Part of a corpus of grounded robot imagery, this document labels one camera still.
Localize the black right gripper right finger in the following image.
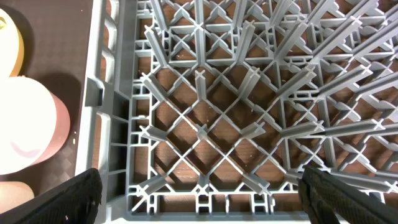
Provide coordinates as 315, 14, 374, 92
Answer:
298, 166, 397, 223

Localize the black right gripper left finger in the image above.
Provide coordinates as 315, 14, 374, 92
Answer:
1, 168, 103, 224

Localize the grey dishwasher rack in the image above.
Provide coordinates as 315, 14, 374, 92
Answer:
76, 0, 397, 223

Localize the small green cup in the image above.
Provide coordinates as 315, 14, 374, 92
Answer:
0, 181, 34, 213

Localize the pink white bowl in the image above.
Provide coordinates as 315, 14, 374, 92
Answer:
1, 77, 70, 175

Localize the yellow plate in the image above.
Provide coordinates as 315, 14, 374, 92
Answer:
0, 9, 24, 79

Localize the dark brown tray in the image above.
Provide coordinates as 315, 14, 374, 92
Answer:
1, 0, 93, 196

